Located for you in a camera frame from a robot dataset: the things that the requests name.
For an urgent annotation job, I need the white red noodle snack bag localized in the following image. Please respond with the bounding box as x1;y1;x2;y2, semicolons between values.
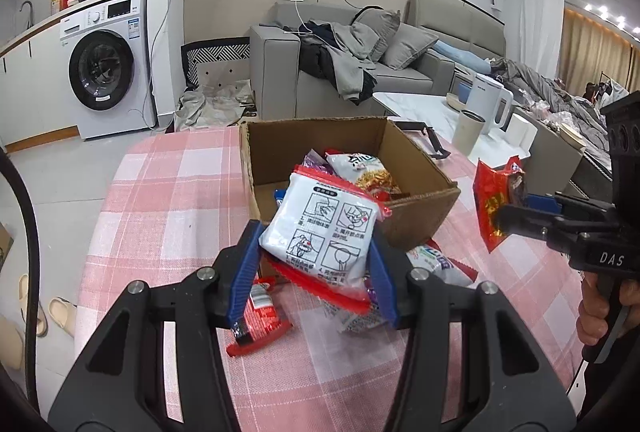
407;241;478;287

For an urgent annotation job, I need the white marble side table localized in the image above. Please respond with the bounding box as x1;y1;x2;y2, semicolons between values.
373;92;530;169

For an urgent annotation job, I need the white washing machine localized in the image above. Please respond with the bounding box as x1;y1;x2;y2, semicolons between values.
60;0;157;139

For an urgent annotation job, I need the blue cookie packet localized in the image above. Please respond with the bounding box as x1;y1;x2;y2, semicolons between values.
273;189;286;207

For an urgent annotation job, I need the grey clothes pile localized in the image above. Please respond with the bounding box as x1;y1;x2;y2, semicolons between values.
296;20;378;104

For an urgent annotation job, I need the right hand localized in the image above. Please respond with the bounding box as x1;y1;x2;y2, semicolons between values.
576;273;640;345

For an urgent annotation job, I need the black plastic frame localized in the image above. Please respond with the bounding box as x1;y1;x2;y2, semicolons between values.
393;120;450;161

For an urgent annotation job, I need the white instruction snack packet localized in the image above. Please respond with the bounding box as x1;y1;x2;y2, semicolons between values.
259;165;392;315

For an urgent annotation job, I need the white electric kettle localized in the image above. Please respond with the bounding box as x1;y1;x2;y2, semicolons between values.
465;73;513;135

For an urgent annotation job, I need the beige cup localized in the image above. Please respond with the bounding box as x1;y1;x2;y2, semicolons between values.
451;109;485;155

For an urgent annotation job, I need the red chocolate pie packet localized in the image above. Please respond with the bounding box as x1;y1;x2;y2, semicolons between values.
473;155;527;252

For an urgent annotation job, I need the brown cardboard SF box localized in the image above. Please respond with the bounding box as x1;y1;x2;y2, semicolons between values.
240;117;460;251

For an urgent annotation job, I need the purple white snack bag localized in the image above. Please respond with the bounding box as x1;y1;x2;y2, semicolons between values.
302;149;335;175

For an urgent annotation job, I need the grey sofa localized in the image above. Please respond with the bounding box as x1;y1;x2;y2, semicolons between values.
250;0;506;121

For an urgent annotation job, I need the pink checked tablecloth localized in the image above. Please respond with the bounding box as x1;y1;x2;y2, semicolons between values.
75;129;582;431

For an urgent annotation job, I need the small red snack packet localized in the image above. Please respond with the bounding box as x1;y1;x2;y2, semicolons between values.
227;276;293;357

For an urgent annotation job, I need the grey cushion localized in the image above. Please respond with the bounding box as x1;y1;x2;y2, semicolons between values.
352;6;401;62
381;23;438;70

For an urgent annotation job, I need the black patterned chair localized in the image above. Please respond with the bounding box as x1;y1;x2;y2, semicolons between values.
181;36;250;89

